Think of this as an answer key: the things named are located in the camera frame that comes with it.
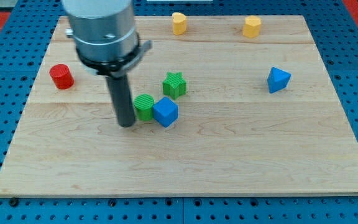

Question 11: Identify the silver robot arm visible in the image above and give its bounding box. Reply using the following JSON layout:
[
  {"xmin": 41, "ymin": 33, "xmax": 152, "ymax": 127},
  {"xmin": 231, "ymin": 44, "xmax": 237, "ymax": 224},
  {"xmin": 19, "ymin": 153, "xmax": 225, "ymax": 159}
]
[{"xmin": 62, "ymin": 0, "xmax": 152, "ymax": 78}]

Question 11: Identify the green star block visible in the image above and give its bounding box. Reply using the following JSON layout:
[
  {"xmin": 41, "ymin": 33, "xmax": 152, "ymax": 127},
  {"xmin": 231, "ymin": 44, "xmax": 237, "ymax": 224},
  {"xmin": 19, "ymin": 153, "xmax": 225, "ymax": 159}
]
[{"xmin": 162, "ymin": 72, "xmax": 187, "ymax": 100}]

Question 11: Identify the blue cube block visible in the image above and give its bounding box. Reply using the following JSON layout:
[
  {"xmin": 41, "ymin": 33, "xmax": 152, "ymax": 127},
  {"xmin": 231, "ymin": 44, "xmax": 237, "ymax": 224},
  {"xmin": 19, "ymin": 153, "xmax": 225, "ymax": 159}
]
[{"xmin": 152, "ymin": 97, "xmax": 178, "ymax": 128}]

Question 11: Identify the green cylinder block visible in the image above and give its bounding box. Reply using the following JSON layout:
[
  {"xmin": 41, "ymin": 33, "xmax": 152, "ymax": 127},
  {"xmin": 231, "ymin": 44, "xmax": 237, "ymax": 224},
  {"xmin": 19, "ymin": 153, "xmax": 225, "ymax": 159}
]
[{"xmin": 134, "ymin": 94, "xmax": 154, "ymax": 121}]

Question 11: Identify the wooden board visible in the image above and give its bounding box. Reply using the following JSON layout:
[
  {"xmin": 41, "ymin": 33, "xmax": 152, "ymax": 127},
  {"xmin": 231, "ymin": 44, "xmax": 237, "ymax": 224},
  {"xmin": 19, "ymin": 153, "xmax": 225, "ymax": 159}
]
[{"xmin": 0, "ymin": 16, "xmax": 358, "ymax": 198}]

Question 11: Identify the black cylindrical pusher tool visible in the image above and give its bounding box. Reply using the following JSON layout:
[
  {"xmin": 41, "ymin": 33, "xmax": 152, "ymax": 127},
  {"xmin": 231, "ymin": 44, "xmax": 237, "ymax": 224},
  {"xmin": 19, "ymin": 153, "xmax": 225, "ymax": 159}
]
[{"xmin": 106, "ymin": 75, "xmax": 135, "ymax": 128}]

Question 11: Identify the yellow heart block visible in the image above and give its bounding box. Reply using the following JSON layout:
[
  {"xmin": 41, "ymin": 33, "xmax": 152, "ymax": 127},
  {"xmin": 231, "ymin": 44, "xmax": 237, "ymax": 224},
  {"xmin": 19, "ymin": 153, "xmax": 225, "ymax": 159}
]
[{"xmin": 172, "ymin": 12, "xmax": 187, "ymax": 35}]

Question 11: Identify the blue triangle block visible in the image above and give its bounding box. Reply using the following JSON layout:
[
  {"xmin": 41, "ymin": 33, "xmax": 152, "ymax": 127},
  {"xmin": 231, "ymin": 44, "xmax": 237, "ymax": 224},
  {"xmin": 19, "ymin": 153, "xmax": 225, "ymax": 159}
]
[{"xmin": 267, "ymin": 67, "xmax": 291, "ymax": 93}]

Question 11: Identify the yellow hexagon block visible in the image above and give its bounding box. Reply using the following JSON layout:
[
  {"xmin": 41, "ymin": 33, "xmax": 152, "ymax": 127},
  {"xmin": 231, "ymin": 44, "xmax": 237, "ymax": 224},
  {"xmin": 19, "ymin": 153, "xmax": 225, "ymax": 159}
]
[{"xmin": 242, "ymin": 16, "xmax": 262, "ymax": 38}]

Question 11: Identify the red cylinder block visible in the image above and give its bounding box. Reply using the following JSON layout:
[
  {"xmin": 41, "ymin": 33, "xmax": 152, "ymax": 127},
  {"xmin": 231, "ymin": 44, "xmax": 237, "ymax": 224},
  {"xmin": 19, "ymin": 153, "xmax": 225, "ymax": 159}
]
[{"xmin": 49, "ymin": 64, "xmax": 74, "ymax": 90}]

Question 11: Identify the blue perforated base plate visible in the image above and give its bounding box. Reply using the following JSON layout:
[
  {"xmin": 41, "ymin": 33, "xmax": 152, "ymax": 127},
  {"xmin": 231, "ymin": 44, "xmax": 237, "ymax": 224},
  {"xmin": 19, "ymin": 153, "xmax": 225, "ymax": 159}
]
[{"xmin": 0, "ymin": 1, "xmax": 358, "ymax": 223}]

